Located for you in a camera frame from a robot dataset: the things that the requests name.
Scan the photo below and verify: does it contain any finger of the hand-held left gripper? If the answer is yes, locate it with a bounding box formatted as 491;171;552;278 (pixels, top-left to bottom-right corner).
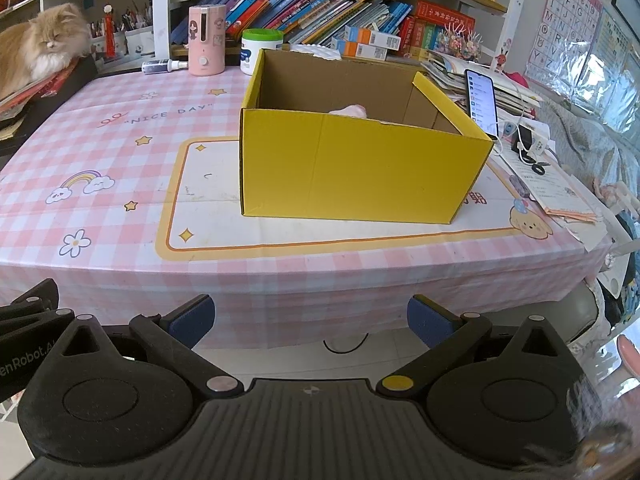
0;278;76;349

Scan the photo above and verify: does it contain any pink checkered tablecloth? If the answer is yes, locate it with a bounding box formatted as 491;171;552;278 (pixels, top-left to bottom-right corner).
0;66;614;349

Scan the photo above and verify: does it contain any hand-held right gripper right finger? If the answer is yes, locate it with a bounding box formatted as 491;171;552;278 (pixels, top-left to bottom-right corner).
375;294;567;402

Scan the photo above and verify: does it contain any red boxed book set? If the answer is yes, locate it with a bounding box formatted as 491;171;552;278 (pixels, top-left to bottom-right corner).
402;0;476;61

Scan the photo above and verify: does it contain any alphabet wall poster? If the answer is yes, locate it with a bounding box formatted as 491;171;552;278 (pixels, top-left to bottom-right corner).
524;0;604;92

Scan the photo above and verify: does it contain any red doll figurine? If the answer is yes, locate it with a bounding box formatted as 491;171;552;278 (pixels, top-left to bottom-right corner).
102;3;117;60

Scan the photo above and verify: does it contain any pink stool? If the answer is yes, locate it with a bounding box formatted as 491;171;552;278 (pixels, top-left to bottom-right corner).
615;334;640;382

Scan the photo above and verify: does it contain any white pen holder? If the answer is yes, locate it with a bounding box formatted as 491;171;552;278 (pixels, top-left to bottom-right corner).
122;0;155;57

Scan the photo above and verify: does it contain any grey white chair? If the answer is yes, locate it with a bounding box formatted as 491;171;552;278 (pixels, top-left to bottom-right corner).
564;279;614;347

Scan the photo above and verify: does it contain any row of colourful books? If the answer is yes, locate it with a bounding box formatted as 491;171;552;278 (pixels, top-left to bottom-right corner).
170;0;416;46

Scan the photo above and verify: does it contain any stack of magazines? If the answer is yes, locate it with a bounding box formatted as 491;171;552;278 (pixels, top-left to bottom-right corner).
419;49;544;122

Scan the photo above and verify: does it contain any fluffy orange white cat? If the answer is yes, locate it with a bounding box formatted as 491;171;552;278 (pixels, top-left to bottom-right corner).
0;2;94;99

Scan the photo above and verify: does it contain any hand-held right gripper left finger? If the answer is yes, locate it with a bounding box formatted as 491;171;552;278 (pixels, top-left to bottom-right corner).
60;294;245;402

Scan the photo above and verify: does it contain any pink flower ornament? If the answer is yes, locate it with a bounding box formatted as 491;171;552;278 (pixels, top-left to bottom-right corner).
439;22;484;64

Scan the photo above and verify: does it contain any grey blanket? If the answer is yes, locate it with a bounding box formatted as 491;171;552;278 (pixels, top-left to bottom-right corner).
529;79;640;202

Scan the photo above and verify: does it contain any stack of printed papers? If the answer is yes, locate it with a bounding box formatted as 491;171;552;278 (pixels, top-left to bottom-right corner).
499;154;609;224

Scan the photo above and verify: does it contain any red flat book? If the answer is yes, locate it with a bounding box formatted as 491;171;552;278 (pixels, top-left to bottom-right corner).
0;59;82;112

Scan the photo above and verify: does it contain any white ribbed tissue pack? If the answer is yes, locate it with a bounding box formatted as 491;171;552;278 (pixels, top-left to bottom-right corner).
289;43;344;61

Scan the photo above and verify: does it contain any white wooden bookshelf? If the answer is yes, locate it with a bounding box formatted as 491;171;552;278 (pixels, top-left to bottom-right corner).
0;0;534;75

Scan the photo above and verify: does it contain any black floor cable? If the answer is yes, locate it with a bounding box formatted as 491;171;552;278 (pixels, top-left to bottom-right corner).
322;333;370;355

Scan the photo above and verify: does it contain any black case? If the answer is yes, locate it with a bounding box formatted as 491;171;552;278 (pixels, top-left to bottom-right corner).
0;54;99;162

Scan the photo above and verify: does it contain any large pink plush toy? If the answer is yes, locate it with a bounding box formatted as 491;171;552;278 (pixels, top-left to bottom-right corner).
327;103;370;119

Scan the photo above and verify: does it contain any yellow cardboard box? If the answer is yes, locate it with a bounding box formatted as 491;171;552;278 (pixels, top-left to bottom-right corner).
238;48;496;225

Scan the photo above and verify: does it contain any small clear spray bottle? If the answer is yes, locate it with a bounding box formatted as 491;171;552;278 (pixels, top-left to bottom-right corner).
141;58;189;75

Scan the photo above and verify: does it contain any black smartphone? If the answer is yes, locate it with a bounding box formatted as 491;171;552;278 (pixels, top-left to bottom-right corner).
464;68;500;137

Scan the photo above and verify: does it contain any white jar green lid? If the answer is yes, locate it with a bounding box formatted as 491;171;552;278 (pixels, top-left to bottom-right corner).
239;28;286;77

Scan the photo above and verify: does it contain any orange white carton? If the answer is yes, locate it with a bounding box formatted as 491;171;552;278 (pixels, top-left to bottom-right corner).
331;39;391;61
342;26;403;51

